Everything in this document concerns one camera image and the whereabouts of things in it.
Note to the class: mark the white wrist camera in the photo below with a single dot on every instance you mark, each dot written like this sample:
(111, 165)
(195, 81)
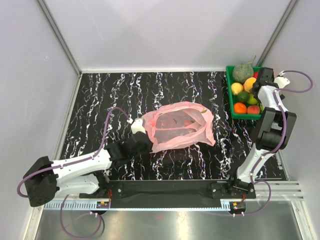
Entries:
(281, 80)
(137, 125)

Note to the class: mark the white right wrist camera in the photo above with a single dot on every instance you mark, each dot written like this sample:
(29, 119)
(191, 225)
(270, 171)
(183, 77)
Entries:
(281, 80)

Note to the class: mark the pale yellow round fruit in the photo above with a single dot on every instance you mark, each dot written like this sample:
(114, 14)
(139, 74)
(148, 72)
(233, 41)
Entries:
(236, 88)

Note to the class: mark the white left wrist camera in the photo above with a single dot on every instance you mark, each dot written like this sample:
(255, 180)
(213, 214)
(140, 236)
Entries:
(137, 125)

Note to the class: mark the pink plastic bag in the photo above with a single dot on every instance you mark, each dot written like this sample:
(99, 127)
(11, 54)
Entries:
(179, 125)

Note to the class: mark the orange in tray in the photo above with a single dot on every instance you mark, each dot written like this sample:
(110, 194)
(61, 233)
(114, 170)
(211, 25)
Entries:
(240, 108)

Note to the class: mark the red apple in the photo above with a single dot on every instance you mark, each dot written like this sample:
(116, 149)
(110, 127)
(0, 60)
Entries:
(255, 74)

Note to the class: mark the grey green melon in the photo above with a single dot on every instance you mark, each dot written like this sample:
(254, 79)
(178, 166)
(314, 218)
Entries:
(242, 72)

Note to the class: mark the dark green fruit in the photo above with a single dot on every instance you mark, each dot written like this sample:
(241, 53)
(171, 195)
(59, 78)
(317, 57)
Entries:
(243, 97)

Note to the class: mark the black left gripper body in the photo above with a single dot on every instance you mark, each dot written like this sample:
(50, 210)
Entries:
(146, 150)

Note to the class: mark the lime green fruit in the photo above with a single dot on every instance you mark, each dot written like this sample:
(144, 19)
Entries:
(252, 100)

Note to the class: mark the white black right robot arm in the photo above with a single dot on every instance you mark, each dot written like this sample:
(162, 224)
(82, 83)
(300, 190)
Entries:
(270, 134)

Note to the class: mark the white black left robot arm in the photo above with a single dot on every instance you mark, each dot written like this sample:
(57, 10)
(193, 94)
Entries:
(46, 178)

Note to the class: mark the green plastic tray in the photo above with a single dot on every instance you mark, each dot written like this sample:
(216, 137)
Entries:
(232, 99)

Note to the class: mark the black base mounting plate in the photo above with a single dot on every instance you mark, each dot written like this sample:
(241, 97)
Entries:
(156, 194)

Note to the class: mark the red peach fruit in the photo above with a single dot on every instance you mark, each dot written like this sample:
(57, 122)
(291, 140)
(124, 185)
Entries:
(253, 110)

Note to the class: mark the aluminium rail frame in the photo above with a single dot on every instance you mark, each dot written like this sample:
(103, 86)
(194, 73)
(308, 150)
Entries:
(264, 191)

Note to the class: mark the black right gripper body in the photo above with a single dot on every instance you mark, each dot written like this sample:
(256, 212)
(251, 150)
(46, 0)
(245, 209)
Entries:
(253, 93)

